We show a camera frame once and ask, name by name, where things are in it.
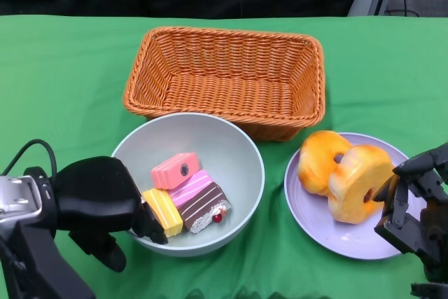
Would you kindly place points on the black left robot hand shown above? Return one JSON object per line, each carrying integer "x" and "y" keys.
{"x": 94, "y": 194}

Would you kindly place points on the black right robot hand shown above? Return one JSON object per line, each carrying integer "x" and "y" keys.
{"x": 430, "y": 222}

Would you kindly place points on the round striped orange bread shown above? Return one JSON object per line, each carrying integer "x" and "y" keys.
{"x": 353, "y": 187}

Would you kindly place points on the long ridged orange bread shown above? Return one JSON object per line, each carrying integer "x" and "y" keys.
{"x": 315, "y": 162}

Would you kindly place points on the grey round bowl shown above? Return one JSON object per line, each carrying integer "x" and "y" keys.
{"x": 217, "y": 145}

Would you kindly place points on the yellow cake slice with fruit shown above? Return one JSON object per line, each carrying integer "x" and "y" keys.
{"x": 164, "y": 211}

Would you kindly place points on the coral pink cake slice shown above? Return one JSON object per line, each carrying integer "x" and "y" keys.
{"x": 171, "y": 173}

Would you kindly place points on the magenta striped cake slice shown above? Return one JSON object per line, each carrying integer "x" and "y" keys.
{"x": 192, "y": 187}

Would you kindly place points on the chocolate striped cake slice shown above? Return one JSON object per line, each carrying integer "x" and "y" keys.
{"x": 203, "y": 206}

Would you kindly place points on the lavender round plate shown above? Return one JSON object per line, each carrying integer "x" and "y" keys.
{"x": 315, "y": 222}

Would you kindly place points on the orange wicker basket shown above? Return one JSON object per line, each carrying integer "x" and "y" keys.
{"x": 227, "y": 89}

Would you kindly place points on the green tablecloth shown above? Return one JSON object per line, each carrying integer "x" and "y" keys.
{"x": 367, "y": 68}

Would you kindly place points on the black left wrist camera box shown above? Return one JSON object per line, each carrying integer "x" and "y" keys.
{"x": 42, "y": 264}

